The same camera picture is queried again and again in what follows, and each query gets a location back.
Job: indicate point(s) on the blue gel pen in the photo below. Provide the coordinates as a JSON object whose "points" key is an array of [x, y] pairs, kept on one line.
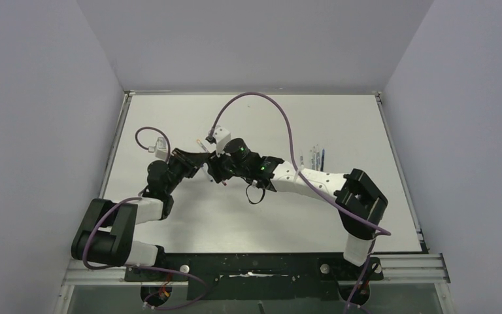
{"points": [[322, 160]]}

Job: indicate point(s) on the aluminium rail frame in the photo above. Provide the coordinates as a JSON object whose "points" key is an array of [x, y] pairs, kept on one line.
{"points": [[395, 268]]}

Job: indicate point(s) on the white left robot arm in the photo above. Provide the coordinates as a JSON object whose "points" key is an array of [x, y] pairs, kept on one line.
{"points": [[105, 237]]}

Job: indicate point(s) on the brown cap marker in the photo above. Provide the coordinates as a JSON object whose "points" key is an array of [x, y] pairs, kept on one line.
{"points": [[202, 146]]}

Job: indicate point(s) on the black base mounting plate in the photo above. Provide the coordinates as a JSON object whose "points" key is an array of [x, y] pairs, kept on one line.
{"points": [[327, 277]]}

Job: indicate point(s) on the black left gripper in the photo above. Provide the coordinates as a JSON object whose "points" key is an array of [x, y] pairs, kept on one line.
{"points": [[182, 160]]}

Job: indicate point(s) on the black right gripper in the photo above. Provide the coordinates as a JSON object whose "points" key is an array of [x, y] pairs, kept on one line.
{"points": [[216, 165]]}

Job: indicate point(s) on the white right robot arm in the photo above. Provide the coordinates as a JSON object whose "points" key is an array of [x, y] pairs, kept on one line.
{"points": [[360, 203]]}

